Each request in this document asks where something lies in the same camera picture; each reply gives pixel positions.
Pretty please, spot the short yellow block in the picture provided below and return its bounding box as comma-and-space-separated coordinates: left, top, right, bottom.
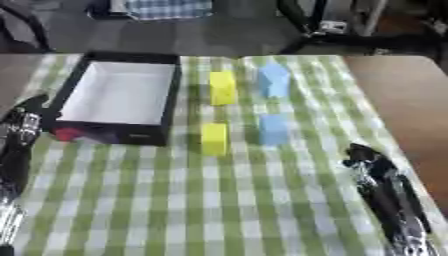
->
199, 122, 230, 157

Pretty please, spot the black chair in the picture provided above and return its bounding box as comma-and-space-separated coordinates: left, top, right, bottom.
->
0, 0, 56, 53

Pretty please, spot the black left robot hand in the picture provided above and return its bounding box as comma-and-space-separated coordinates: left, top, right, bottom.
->
0, 93, 53, 203

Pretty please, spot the black tripod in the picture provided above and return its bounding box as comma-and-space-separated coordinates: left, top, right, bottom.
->
274, 0, 448, 56

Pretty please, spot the blue house-shaped block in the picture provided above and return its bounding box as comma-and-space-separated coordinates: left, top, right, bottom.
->
255, 62, 293, 99

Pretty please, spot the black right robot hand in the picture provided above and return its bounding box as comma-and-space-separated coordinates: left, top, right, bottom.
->
339, 142, 434, 242

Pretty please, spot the blue cube block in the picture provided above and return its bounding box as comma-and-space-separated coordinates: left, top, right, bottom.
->
257, 114, 291, 146

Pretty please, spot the blue checked bag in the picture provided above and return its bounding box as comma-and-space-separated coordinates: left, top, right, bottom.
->
124, 0, 216, 21

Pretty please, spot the black box white inside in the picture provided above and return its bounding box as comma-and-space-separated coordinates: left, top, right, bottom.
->
42, 50, 184, 147

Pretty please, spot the long yellow block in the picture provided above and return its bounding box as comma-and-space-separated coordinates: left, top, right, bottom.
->
206, 70, 240, 107

